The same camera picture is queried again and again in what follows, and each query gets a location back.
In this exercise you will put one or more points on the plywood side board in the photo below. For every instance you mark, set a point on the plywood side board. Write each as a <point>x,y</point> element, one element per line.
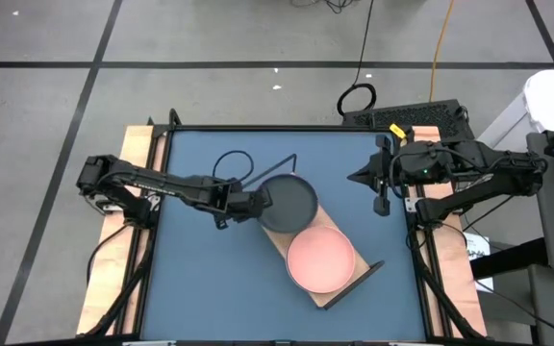
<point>452,274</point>
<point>108,288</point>

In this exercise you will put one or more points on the wooden shelf with black frame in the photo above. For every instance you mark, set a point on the wooden shelf with black frame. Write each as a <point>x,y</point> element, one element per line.
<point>284,242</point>

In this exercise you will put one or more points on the black table frame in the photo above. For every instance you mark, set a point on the black table frame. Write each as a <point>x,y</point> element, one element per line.
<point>282,128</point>

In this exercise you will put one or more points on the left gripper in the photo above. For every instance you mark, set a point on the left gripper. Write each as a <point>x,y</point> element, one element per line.
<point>236,202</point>

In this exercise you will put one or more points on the blue table mat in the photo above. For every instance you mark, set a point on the blue table mat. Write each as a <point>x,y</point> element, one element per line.
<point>200,307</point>

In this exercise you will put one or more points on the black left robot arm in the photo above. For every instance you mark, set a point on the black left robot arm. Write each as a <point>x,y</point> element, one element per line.
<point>161,185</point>

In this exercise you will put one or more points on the black round plate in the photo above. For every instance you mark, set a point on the black round plate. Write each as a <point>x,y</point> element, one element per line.
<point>289,204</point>

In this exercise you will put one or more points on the printed paper sheet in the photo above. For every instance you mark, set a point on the printed paper sheet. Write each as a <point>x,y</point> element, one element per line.
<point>478,250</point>

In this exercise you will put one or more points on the black computer case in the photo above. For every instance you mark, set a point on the black computer case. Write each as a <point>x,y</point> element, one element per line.
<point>411,117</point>

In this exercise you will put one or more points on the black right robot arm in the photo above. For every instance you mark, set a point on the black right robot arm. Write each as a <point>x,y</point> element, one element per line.
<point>498,173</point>

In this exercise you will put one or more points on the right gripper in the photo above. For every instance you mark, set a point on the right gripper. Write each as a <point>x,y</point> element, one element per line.
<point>416,163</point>

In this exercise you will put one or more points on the black diagonal strut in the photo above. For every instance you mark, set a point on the black diagonal strut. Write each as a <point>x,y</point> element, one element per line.
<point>122,298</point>
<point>442,298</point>

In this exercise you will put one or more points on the pink round plate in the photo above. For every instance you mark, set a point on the pink round plate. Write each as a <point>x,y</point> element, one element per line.
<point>320,259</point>

